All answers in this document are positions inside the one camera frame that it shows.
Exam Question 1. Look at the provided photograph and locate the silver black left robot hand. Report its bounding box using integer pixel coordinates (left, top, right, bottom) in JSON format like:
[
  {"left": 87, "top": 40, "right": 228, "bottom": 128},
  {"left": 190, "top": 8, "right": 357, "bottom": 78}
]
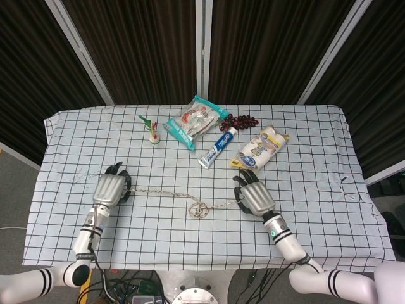
[{"left": 91, "top": 161, "right": 132, "bottom": 209}]

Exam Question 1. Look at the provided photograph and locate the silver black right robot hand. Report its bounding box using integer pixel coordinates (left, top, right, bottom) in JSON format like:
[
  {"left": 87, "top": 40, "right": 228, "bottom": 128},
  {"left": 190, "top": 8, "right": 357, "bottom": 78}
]
[{"left": 233, "top": 168, "right": 277, "bottom": 217}]

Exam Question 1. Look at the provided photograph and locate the beige speckled braided rope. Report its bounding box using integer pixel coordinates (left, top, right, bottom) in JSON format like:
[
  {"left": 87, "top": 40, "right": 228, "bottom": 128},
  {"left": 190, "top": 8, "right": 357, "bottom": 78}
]
[{"left": 130, "top": 188, "right": 244, "bottom": 219}]

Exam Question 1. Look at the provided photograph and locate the wrapped toilet paper pack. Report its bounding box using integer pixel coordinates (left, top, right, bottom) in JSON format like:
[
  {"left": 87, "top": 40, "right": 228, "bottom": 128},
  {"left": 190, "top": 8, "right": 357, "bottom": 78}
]
[{"left": 230, "top": 125, "right": 290, "bottom": 173}]

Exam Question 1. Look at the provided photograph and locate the blue white toothpaste tube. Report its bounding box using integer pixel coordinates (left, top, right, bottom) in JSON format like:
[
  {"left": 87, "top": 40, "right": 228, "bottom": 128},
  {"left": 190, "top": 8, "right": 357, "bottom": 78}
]
[{"left": 197, "top": 127, "right": 239, "bottom": 170}]

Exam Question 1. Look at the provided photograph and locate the colourful feather shuttlecock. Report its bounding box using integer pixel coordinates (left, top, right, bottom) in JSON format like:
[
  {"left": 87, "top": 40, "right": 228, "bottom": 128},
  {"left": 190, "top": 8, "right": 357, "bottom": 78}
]
[{"left": 137, "top": 114, "right": 161, "bottom": 146}]

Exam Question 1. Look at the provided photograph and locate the white black checkered tablecloth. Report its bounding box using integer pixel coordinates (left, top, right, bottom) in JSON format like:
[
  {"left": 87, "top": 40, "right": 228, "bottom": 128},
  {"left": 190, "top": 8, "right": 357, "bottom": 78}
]
[{"left": 22, "top": 103, "right": 397, "bottom": 273}]

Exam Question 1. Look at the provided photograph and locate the dark red grape bunch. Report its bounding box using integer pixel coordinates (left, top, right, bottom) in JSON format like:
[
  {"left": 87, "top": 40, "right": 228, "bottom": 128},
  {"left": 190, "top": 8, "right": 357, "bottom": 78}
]
[{"left": 219, "top": 113, "right": 259, "bottom": 132}]

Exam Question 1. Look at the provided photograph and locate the teal snack bag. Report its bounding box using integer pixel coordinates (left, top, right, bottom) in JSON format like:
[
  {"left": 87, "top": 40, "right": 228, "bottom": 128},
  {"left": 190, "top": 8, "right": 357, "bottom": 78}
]
[{"left": 162, "top": 94, "right": 230, "bottom": 151}]

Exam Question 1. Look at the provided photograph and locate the green circuit board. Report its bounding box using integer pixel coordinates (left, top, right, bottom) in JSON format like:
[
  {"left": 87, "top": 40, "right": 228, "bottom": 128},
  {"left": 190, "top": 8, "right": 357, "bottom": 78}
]
[{"left": 138, "top": 280, "right": 159, "bottom": 295}]

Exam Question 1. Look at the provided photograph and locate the white robot torso base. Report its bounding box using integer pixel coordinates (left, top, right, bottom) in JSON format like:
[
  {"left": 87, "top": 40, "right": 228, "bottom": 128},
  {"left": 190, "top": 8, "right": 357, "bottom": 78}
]
[{"left": 158, "top": 270, "right": 237, "bottom": 304}]

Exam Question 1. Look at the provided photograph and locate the dark ribbed partition panel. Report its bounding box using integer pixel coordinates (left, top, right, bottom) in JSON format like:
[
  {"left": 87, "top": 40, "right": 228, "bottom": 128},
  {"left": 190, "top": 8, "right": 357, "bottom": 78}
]
[
  {"left": 61, "top": 0, "right": 199, "bottom": 105},
  {"left": 306, "top": 0, "right": 405, "bottom": 178},
  {"left": 0, "top": 0, "right": 107, "bottom": 165},
  {"left": 207, "top": 0, "right": 357, "bottom": 105}
]

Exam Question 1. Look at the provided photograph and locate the black cable bundle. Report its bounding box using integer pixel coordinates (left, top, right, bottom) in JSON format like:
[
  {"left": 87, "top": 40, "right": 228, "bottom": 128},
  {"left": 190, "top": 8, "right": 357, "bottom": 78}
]
[
  {"left": 239, "top": 268, "right": 294, "bottom": 304},
  {"left": 77, "top": 253, "right": 165, "bottom": 304}
]

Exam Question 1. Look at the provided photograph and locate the white partition frame rail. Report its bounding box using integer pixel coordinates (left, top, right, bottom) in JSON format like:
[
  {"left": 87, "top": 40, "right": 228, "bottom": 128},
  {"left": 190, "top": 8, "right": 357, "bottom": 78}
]
[
  {"left": 0, "top": 141, "right": 42, "bottom": 172},
  {"left": 365, "top": 167, "right": 405, "bottom": 187}
]

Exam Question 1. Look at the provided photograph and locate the white partition frame post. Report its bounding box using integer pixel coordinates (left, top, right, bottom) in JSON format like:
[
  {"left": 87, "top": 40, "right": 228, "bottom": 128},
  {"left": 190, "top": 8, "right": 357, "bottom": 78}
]
[
  {"left": 297, "top": 0, "right": 374, "bottom": 105},
  {"left": 195, "top": 0, "right": 213, "bottom": 105},
  {"left": 44, "top": 0, "right": 115, "bottom": 106}
]

